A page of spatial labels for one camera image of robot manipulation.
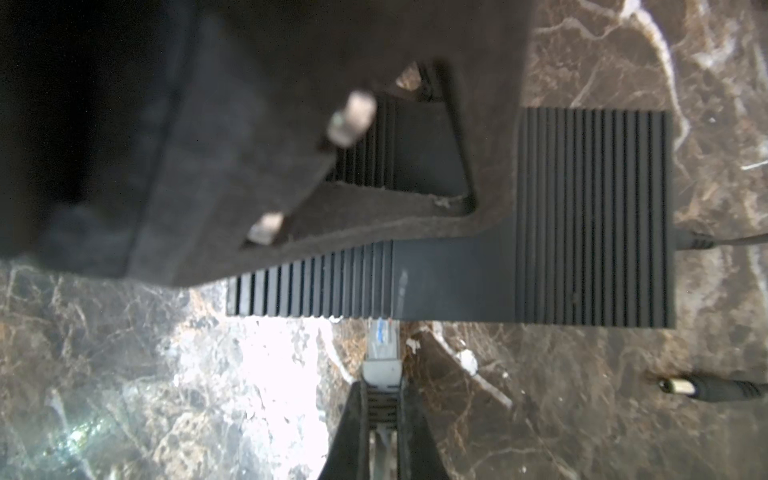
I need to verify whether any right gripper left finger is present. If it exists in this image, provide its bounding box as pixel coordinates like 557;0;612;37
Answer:
318;381;369;480

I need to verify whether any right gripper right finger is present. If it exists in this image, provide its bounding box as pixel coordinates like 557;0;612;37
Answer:
397;380;450;480

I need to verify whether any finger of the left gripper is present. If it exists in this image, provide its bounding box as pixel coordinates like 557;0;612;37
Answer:
1;1;534;286

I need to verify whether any black adapter cable with plug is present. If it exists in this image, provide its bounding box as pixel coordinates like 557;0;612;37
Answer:
674;230;768;252

